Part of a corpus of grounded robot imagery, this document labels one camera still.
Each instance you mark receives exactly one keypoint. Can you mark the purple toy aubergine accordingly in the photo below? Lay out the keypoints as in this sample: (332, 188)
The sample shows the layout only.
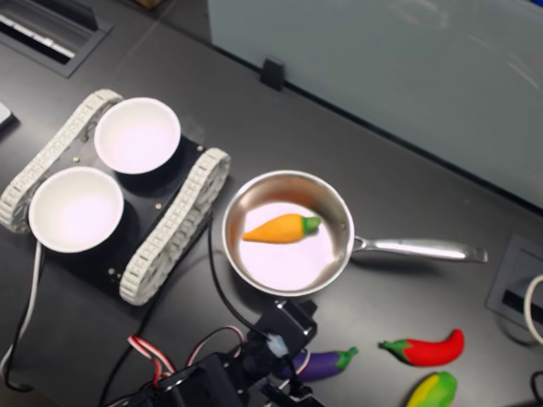
(326, 364)

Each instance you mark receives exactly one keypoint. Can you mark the orange toy carrot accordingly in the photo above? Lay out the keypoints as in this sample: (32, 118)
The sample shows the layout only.
(280, 231)

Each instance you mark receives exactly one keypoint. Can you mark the yellow green toy corn cob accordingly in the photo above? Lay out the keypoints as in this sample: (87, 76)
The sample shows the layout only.
(432, 390)

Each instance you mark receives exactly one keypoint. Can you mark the red toy chilli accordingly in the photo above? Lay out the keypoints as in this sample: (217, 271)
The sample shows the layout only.
(428, 349)

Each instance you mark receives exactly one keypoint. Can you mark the tracked vehicle with white tracks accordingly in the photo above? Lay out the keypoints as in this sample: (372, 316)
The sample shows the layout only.
(144, 203)

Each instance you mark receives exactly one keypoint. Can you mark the white bowl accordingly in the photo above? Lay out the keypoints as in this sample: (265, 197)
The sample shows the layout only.
(137, 135)
(76, 210)

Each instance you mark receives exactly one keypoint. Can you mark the black partition clip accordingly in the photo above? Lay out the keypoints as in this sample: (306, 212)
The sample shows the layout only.
(271, 72)

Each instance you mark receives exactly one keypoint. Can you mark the frosted glass partition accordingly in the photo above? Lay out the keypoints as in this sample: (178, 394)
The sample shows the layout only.
(382, 63)

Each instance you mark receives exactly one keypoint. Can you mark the silver laptop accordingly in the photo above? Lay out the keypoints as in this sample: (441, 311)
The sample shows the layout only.
(6, 118)

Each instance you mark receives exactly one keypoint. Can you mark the brown cardboard box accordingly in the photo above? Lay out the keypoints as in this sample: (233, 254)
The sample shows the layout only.
(148, 2)

